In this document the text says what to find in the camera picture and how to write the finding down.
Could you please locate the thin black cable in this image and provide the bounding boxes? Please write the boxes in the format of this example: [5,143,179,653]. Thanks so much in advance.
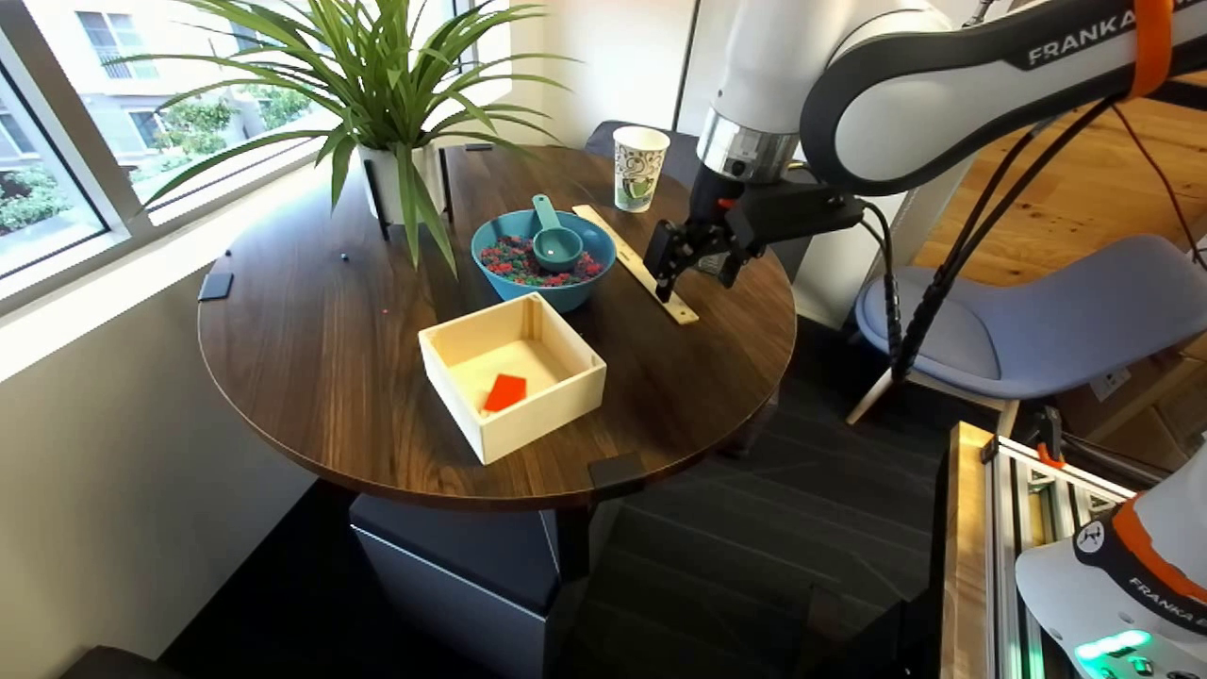
[1108,101,1207,277]

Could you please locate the wooden ruler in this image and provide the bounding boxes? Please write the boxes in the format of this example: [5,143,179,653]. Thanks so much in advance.
[568,200,702,333]

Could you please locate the blue bowl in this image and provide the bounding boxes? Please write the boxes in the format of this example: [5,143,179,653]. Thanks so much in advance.
[468,206,621,316]

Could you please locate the orange strap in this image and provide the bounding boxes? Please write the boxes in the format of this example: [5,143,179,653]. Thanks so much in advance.
[1128,0,1179,101]

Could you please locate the clear drinking glass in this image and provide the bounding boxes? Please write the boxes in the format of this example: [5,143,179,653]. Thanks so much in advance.
[610,125,675,218]

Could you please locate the colourful candy pieces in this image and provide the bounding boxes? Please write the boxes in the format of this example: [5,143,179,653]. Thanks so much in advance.
[478,239,610,291]

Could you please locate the teal measuring scoop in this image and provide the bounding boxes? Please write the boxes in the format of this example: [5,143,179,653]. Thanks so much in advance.
[524,188,593,277]

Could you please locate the light grey upholstered chair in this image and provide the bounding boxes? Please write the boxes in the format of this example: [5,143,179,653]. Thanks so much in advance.
[840,232,1207,438]

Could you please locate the white window frame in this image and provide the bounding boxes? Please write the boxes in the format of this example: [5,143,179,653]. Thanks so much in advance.
[0,0,533,316]

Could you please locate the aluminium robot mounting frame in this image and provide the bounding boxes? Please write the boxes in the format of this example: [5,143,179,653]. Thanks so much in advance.
[940,418,1144,679]

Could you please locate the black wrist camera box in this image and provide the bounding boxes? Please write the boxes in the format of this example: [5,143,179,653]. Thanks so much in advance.
[746,182,871,251]

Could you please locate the orange block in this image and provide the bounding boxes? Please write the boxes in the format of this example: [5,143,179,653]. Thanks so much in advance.
[478,370,533,414]

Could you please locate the grey metal table base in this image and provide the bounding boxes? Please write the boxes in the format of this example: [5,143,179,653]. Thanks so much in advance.
[348,487,597,679]

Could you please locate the green spider plant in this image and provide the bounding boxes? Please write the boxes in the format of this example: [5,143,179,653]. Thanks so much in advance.
[104,0,568,277]

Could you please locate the brown cardboard box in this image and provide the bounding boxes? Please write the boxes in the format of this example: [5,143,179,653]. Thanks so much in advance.
[1051,353,1207,492]

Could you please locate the white plant pot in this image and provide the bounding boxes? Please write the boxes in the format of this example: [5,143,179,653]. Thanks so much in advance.
[355,139,453,233]

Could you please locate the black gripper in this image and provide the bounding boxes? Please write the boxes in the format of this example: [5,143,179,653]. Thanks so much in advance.
[640,167,766,305]

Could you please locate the wooden box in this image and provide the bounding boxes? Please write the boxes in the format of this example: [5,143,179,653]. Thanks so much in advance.
[415,291,610,467]

